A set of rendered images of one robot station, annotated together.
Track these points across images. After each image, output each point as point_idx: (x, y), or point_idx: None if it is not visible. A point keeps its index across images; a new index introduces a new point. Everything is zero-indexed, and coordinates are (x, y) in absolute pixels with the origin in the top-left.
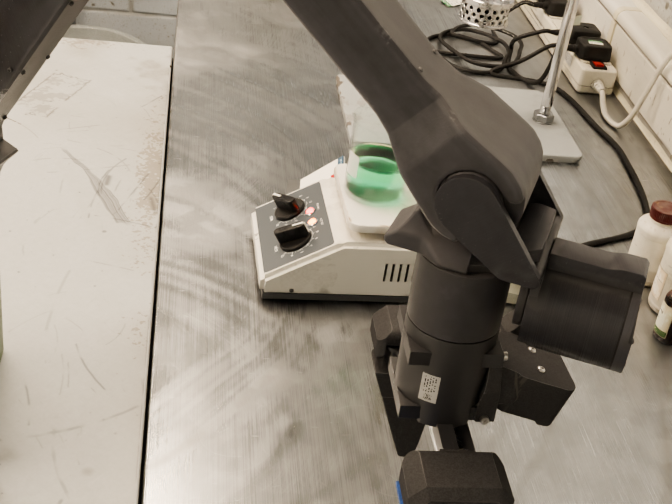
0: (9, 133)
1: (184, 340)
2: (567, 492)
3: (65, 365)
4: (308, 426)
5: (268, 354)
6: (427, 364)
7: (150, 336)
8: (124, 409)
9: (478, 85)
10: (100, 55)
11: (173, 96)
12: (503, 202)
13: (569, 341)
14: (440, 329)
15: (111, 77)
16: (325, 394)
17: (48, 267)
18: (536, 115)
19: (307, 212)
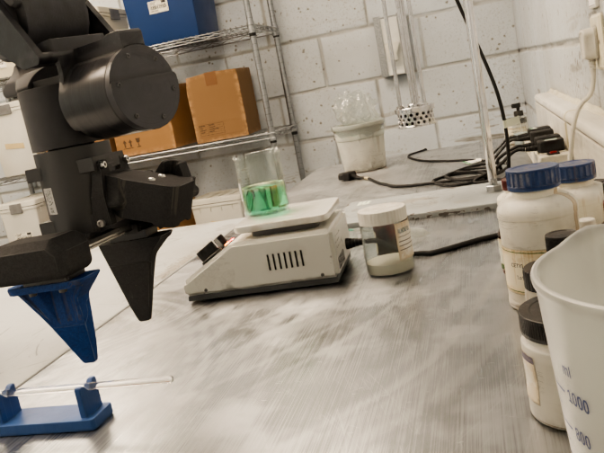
0: (108, 265)
1: (115, 327)
2: (336, 363)
3: (25, 348)
4: (156, 354)
5: (166, 325)
6: (40, 180)
7: (95, 330)
8: (38, 362)
9: None
10: (199, 227)
11: (228, 234)
12: (15, 12)
13: (85, 106)
14: (34, 144)
15: (197, 234)
16: (187, 338)
17: None
18: (486, 187)
19: (229, 241)
